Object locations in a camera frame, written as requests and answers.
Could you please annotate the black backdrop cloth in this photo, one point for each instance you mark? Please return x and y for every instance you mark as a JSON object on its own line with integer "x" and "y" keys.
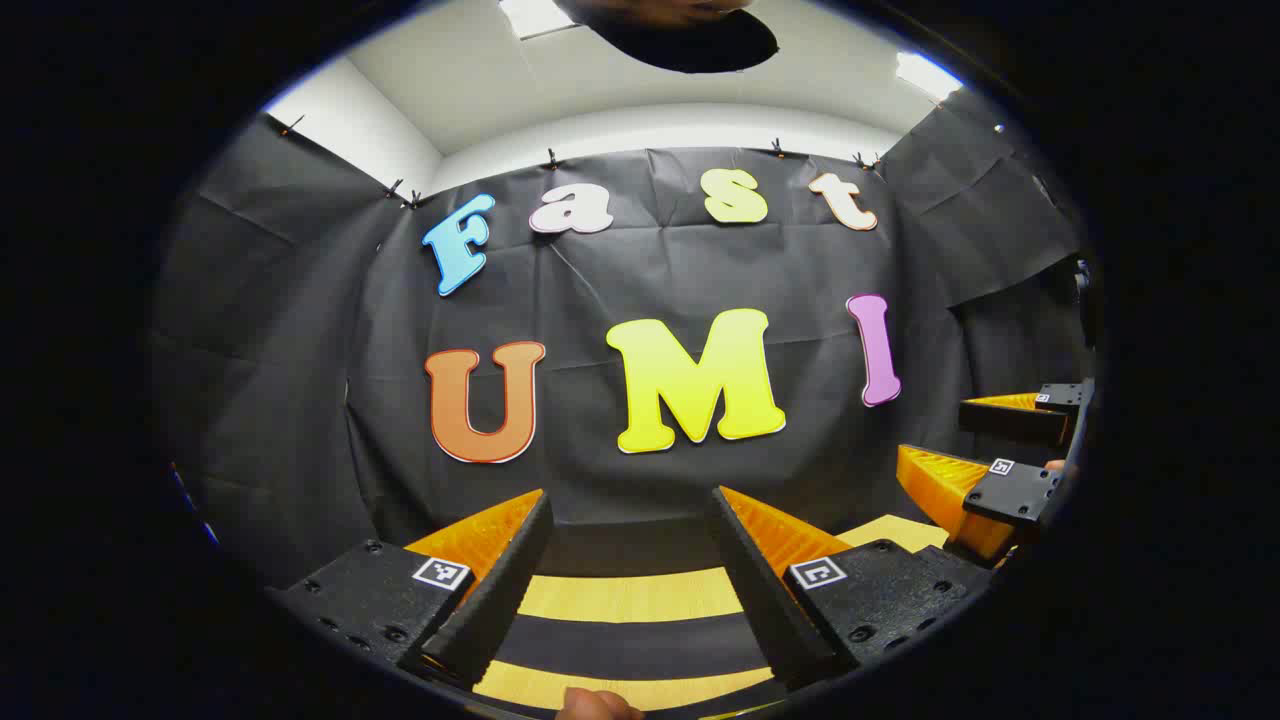
{"x": 640, "y": 270}

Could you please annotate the black jeans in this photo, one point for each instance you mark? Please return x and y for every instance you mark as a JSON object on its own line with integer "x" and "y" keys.
{"x": 640, "y": 645}

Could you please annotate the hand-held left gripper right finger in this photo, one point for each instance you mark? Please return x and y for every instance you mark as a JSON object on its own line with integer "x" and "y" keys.
{"x": 760, "y": 600}

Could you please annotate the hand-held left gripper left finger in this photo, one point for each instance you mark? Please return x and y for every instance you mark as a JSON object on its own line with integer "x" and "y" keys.
{"x": 500, "y": 600}

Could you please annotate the ceiling light panel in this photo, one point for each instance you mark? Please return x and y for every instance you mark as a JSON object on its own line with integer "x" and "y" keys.
{"x": 535, "y": 15}
{"x": 925, "y": 75}

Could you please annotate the person's head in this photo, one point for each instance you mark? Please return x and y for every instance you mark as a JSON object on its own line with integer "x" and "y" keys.
{"x": 690, "y": 50}

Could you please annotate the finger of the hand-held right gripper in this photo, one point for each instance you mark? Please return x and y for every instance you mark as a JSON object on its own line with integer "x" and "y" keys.
{"x": 1015, "y": 495}
{"x": 1010, "y": 420}

